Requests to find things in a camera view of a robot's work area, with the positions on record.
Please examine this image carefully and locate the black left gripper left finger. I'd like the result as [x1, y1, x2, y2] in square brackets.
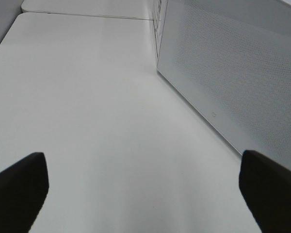
[0, 152, 49, 233]

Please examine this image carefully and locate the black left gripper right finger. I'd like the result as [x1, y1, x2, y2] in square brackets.
[239, 150, 291, 233]

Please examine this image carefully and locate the white microwave door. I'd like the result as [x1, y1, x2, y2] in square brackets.
[157, 0, 291, 170]

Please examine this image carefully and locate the white microwave oven body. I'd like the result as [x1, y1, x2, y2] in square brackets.
[152, 0, 168, 65]

